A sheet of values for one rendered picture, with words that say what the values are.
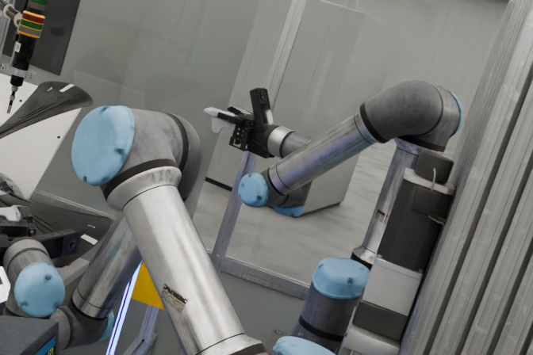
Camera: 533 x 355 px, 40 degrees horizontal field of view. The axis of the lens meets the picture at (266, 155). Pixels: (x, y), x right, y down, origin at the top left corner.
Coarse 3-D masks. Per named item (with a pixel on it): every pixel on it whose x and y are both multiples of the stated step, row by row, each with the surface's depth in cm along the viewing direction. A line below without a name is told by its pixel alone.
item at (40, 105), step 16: (32, 96) 174; (48, 96) 169; (64, 96) 167; (80, 96) 165; (16, 112) 171; (32, 112) 163; (48, 112) 162; (64, 112) 161; (0, 128) 163; (16, 128) 158
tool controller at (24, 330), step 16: (0, 320) 93; (16, 320) 93; (32, 320) 93; (48, 320) 93; (0, 336) 88; (16, 336) 88; (32, 336) 88; (48, 336) 91; (0, 352) 83; (16, 352) 83; (32, 352) 86; (48, 352) 91
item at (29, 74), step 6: (18, 24) 153; (18, 36) 150; (12, 60) 151; (6, 66) 147; (6, 72) 147; (12, 72) 147; (18, 72) 147; (24, 72) 147; (30, 72) 149; (30, 78) 149
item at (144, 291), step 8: (144, 264) 176; (144, 272) 175; (136, 280) 176; (144, 280) 175; (136, 288) 176; (144, 288) 176; (152, 288) 175; (136, 296) 176; (144, 296) 176; (152, 296) 176; (152, 304) 176; (160, 304) 176
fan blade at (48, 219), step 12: (0, 204) 149; (12, 204) 151; (24, 204) 153; (36, 204) 157; (36, 216) 150; (48, 216) 153; (60, 216) 155; (72, 216) 157; (84, 216) 159; (96, 216) 161; (36, 228) 147; (48, 228) 148; (60, 228) 150; (72, 228) 152; (84, 228) 154; (108, 228) 157; (84, 240) 150; (84, 252) 147; (60, 264) 142
